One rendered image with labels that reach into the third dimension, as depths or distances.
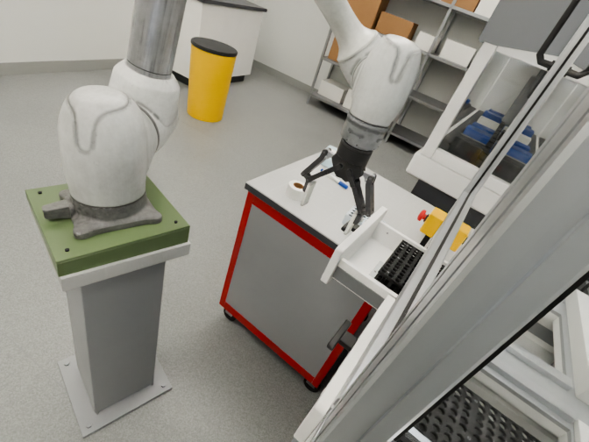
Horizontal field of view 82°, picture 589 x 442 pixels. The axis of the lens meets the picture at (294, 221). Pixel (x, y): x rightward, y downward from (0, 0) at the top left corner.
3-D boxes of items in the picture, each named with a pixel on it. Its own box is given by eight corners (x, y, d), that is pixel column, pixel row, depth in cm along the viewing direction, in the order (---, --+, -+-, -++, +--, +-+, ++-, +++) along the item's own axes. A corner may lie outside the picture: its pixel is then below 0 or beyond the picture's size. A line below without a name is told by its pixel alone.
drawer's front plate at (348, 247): (319, 281, 80) (336, 247, 73) (366, 233, 101) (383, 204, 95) (325, 285, 79) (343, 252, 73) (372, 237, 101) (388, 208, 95)
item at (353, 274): (330, 277, 79) (340, 260, 76) (372, 235, 99) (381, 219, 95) (495, 397, 66) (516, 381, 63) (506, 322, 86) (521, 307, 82)
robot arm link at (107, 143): (50, 200, 70) (25, 92, 57) (94, 161, 85) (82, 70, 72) (131, 214, 72) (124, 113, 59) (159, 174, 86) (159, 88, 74)
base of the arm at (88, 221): (38, 197, 78) (32, 176, 75) (138, 183, 91) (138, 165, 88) (53, 245, 67) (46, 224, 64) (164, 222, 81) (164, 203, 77)
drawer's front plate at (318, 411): (291, 438, 51) (315, 404, 45) (366, 325, 73) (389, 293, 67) (301, 446, 51) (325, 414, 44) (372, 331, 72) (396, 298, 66)
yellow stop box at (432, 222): (416, 230, 108) (428, 212, 104) (422, 222, 113) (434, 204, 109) (431, 238, 106) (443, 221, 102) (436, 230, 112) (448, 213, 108)
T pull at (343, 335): (324, 347, 56) (328, 343, 55) (344, 322, 62) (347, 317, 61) (343, 362, 55) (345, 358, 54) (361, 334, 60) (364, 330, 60)
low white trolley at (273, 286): (212, 315, 159) (245, 181, 115) (287, 258, 206) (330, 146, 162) (310, 402, 140) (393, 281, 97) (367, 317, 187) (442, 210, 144)
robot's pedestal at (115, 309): (57, 363, 124) (21, 196, 80) (140, 329, 143) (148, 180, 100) (82, 438, 109) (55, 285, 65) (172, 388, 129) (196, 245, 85)
